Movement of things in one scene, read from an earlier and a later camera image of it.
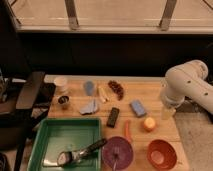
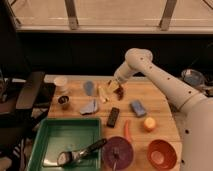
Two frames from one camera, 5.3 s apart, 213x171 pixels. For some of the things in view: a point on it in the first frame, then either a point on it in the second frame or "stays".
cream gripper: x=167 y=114 -> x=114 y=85
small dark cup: x=63 y=99 stays
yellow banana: x=103 y=95 stays
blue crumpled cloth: x=90 y=107 stays
